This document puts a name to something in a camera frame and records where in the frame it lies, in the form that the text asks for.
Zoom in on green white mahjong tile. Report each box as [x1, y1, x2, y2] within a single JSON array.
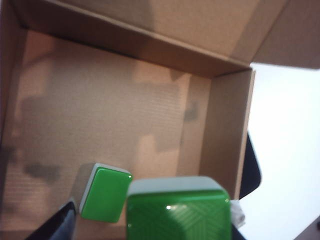
[[125, 176, 232, 240], [79, 162, 133, 224]]

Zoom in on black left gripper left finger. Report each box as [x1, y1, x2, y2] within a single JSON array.
[[24, 198, 77, 240]]

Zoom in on black rectangular mat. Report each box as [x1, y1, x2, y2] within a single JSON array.
[[241, 129, 262, 201]]

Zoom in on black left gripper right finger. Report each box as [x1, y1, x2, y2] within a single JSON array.
[[229, 199, 252, 240]]

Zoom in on brown cardboard box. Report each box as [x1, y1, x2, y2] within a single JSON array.
[[0, 0, 320, 240]]

